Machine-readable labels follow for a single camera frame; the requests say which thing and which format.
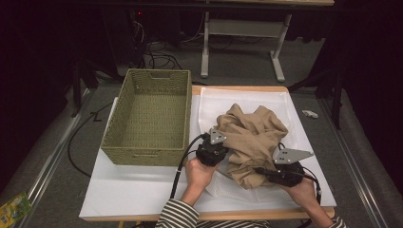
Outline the white board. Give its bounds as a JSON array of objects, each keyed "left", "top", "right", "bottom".
[{"left": 79, "top": 94, "right": 337, "bottom": 220}]

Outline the black floor cable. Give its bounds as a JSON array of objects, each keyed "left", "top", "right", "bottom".
[{"left": 67, "top": 101, "right": 115, "bottom": 179}]

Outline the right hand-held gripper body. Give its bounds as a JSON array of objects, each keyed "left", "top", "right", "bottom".
[{"left": 267, "top": 147, "right": 315, "bottom": 188}]

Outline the black computer tower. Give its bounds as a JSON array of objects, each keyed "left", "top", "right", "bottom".
[{"left": 104, "top": 9, "right": 147, "bottom": 68}]

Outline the person's striped torso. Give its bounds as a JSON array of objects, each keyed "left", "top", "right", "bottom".
[{"left": 196, "top": 219, "right": 274, "bottom": 228}]

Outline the beige garment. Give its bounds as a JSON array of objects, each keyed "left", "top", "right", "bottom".
[{"left": 216, "top": 103, "right": 290, "bottom": 190}]

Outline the person's left hand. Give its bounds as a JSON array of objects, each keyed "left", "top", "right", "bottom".
[{"left": 181, "top": 157, "right": 221, "bottom": 207}]

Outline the metal floor rail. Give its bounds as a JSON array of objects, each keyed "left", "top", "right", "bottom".
[
  {"left": 318, "top": 98, "right": 385, "bottom": 228},
  {"left": 18, "top": 88, "right": 93, "bottom": 228}
]

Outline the person's right hand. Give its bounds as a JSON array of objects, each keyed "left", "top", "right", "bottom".
[{"left": 279, "top": 177, "right": 318, "bottom": 211}]

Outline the right hand-held gripper cable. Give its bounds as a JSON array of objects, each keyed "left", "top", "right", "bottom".
[{"left": 297, "top": 165, "right": 323, "bottom": 228}]

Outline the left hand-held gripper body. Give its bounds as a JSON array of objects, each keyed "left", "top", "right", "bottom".
[{"left": 195, "top": 127, "right": 229, "bottom": 167}]

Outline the green printed packet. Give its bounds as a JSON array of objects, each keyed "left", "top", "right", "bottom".
[{"left": 0, "top": 192, "right": 33, "bottom": 228}]

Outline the black stand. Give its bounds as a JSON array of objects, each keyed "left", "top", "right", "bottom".
[
  {"left": 286, "top": 67, "right": 346, "bottom": 131},
  {"left": 70, "top": 56, "right": 100, "bottom": 118}
]

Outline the hand-held gripper cable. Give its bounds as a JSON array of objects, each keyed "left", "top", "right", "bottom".
[
  {"left": 297, "top": 165, "right": 323, "bottom": 228},
  {"left": 169, "top": 133, "right": 207, "bottom": 200}
]

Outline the tangle of black cables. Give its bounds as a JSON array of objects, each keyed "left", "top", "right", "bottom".
[{"left": 144, "top": 40, "right": 183, "bottom": 70}]

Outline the white table frame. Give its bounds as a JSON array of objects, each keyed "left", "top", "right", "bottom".
[{"left": 200, "top": 0, "right": 336, "bottom": 84}]

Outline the left hand-held gripper cable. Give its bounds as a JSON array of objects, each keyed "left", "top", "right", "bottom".
[{"left": 169, "top": 133, "right": 207, "bottom": 200}]

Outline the green woven basket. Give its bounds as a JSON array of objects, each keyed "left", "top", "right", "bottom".
[{"left": 100, "top": 68, "right": 193, "bottom": 167}]

